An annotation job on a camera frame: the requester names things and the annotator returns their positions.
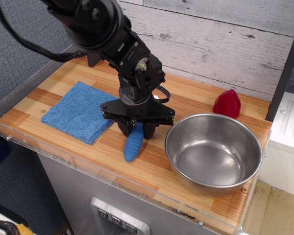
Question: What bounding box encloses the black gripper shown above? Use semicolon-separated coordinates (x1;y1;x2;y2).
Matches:
100;95;175;139

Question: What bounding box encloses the blue handled metal spoon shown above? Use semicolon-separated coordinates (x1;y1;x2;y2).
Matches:
123;121;145;162

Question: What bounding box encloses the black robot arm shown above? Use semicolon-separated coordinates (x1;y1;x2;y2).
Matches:
0;0;175;139

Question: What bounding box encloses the folded blue towel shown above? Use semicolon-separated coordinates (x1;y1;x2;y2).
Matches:
41;81;118;144

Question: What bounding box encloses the stainless steel bowl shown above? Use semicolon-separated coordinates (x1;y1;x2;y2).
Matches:
165;113;263;197

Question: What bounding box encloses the grey toy kitchen cabinet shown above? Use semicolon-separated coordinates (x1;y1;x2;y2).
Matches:
36;153;226;235

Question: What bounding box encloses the red plastic cone toy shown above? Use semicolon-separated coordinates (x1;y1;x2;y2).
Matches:
213;89;241;118

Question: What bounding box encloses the silver control panel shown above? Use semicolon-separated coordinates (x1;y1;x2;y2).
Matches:
91;197;151;235

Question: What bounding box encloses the white metal cabinet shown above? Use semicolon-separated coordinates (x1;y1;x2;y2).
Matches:
258;92;294;195

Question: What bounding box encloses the clear acrylic guard rail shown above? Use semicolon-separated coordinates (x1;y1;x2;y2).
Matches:
0;45;272;235

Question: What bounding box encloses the dark grey left post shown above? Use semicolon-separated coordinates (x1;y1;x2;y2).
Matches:
87;53;102;68

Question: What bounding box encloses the dark grey post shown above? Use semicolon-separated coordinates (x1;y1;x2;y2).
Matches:
87;53;102;68
265;40;294;122

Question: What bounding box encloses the black braided cable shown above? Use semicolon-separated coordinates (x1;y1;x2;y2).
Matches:
0;216;22;235

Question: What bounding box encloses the dark grey right post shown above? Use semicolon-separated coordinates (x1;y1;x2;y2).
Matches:
265;40;294;122

